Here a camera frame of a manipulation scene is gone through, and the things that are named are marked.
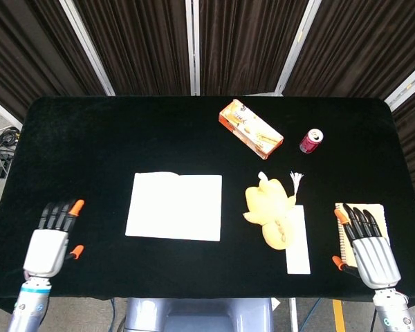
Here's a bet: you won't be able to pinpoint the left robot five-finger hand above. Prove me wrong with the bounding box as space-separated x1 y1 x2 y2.
22 199 86 279

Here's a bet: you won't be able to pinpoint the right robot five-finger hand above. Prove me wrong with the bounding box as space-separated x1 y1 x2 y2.
332 203 402 288

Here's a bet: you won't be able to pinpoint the white book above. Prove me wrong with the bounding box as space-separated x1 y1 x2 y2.
124 171 223 242

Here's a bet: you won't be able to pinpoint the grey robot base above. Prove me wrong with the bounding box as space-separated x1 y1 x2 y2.
123 297 275 332

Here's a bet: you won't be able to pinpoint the spiral notepad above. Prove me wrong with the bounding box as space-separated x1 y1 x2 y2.
334 202 391 269

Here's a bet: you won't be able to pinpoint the yellow floor tape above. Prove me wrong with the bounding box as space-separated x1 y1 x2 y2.
332 299 347 332

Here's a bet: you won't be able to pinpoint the white bookmark with tassel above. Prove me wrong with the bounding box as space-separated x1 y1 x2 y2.
285 170 312 275

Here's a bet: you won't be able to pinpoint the white table leg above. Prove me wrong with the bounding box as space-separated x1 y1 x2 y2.
288 298 299 332

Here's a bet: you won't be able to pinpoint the yellow rubber chicken toy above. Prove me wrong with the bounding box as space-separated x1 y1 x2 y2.
242 171 297 250

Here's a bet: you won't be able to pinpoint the red soda can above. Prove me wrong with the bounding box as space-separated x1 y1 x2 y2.
299 128 324 154

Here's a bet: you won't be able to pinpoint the black velvet tablecloth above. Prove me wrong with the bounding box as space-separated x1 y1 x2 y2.
0 95 415 314

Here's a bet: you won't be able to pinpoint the orange snack box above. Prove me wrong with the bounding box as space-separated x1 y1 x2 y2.
218 98 285 160

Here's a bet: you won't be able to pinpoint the blue cable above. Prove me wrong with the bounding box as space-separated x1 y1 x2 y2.
109 297 118 332
298 298 323 332

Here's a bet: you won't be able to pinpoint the black cable bundle yellow plugs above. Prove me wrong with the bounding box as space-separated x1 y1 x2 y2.
0 124 21 153

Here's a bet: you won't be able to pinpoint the white curtain frame post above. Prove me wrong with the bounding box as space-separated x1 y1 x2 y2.
185 0 201 97
59 0 116 97
383 57 415 112
273 0 323 97

